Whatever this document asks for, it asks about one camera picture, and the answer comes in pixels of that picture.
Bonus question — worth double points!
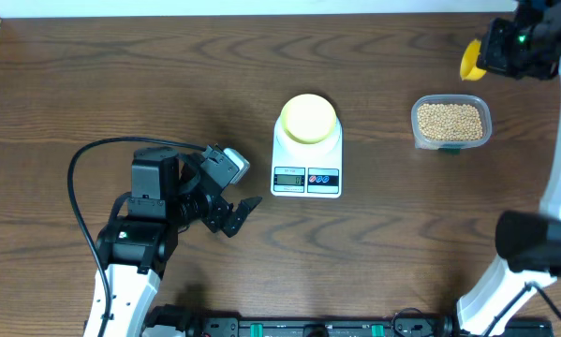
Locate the white digital kitchen scale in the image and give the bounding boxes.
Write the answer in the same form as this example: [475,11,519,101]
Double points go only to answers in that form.
[270,118,343,198]

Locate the yellow plastic bowl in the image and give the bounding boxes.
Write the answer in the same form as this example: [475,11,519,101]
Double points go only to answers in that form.
[280,94,337,144]

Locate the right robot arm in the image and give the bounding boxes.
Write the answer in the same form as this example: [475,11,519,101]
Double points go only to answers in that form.
[451,0,561,336]

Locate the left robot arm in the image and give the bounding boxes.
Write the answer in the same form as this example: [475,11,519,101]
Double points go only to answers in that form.
[83,147,261,336]

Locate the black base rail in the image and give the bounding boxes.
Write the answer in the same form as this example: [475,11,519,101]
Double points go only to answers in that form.
[143,306,554,337]

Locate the soybeans in container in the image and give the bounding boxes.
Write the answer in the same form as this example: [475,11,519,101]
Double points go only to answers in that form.
[417,104,484,141]

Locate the clear plastic bean container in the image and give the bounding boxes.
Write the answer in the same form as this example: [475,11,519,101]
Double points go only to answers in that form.
[411,95,493,150]

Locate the yellow measuring scoop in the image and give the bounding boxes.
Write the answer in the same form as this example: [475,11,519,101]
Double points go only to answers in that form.
[460,39,486,81]

